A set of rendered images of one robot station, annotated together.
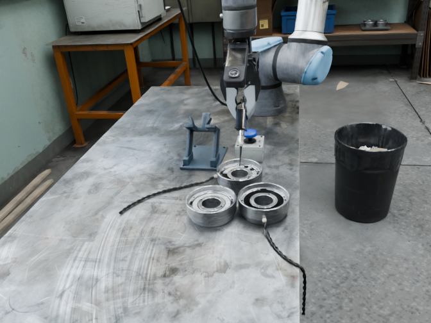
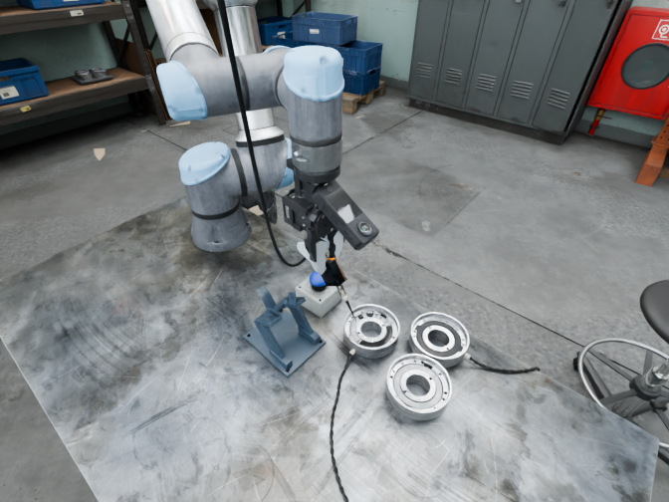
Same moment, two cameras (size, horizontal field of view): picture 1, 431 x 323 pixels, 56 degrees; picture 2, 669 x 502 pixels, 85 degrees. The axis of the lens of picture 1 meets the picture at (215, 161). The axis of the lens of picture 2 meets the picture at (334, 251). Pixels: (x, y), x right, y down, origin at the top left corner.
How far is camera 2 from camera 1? 0.78 m
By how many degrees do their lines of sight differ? 52
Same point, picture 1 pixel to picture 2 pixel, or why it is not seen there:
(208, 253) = (488, 434)
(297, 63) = (273, 168)
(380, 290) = not seen: hidden behind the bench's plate
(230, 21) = (327, 160)
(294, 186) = (405, 302)
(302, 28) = (260, 125)
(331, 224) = not seen: hidden behind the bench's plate
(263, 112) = (241, 239)
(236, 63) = (352, 213)
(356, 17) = (58, 69)
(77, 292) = not seen: outside the picture
